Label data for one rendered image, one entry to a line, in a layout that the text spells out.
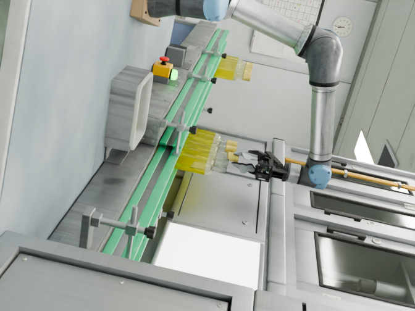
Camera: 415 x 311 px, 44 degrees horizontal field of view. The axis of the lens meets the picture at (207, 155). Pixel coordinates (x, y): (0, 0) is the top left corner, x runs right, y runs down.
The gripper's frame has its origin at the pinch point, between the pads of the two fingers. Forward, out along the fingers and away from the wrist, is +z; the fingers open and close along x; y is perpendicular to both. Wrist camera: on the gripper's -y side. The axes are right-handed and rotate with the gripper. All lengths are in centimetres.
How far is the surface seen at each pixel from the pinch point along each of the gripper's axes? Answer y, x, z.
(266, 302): 105, -24, -9
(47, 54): 84, -54, 42
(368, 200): -22, 17, -61
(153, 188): 42.6, -4.5, 23.8
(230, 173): -10.5, 12.6, 0.7
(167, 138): 9.6, -6.4, 26.2
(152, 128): 17.8, -12.8, 31.0
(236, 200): 9.9, 12.5, -3.4
